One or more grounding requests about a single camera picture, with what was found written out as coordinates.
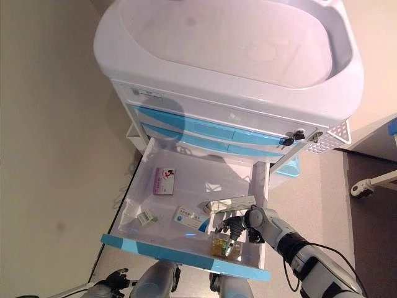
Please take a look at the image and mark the clear packet with green strip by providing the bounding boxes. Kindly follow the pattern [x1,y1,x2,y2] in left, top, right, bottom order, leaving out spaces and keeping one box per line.
[201,196,257,215]

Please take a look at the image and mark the white bin with blue lid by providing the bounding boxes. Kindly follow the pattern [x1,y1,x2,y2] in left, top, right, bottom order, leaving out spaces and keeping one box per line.
[269,153,301,190]

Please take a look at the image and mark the silver robot leg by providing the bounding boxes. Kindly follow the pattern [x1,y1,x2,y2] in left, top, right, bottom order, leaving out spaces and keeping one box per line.
[209,272,252,298]
[132,260,182,298]

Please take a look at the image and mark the tall blue white cart drawer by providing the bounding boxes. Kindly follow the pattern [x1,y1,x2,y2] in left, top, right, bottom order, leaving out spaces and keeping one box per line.
[125,104,314,147]

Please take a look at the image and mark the blue white medicine box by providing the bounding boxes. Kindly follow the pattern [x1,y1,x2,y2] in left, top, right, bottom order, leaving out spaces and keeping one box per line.
[172,205,211,232]

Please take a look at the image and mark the pink white medicine box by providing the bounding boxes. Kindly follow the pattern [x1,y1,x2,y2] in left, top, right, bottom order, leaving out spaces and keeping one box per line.
[152,166,177,196]

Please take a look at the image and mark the small white barcode box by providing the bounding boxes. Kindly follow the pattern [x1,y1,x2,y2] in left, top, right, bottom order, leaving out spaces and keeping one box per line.
[138,209,156,224]

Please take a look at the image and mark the silver right robot leg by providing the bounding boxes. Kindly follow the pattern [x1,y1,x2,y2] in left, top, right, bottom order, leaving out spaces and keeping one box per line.
[209,272,252,298]

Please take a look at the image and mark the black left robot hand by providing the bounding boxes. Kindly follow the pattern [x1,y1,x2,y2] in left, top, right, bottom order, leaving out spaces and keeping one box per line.
[104,268,139,289]

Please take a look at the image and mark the crumpled clear plastic wrap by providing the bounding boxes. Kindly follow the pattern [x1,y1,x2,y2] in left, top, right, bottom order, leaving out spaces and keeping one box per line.
[123,198,143,224]

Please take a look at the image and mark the cart label sticker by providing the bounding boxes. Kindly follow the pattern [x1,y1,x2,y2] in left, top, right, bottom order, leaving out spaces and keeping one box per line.
[132,88,164,97]

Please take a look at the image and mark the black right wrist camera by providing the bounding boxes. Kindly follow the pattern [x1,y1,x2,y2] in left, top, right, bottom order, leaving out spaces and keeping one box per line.
[248,228,264,245]

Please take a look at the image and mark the white hospital bed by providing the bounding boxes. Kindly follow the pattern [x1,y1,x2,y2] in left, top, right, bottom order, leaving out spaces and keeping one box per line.
[350,113,397,197]

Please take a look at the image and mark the white medical cart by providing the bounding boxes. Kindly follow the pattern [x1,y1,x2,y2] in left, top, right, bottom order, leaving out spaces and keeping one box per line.
[92,0,365,187]

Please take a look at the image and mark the silver left robot leg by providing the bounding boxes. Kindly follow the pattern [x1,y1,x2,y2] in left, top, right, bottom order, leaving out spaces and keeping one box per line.
[132,260,182,298]

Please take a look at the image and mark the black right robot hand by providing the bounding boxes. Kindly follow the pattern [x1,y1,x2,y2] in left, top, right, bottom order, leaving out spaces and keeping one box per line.
[213,215,249,257]

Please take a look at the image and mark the white perforated side basket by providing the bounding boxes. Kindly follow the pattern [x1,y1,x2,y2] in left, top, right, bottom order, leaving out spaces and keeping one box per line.
[305,119,352,155]

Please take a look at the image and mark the black cart keys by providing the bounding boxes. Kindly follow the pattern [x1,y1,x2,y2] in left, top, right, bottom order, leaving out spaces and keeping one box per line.
[277,129,306,148]

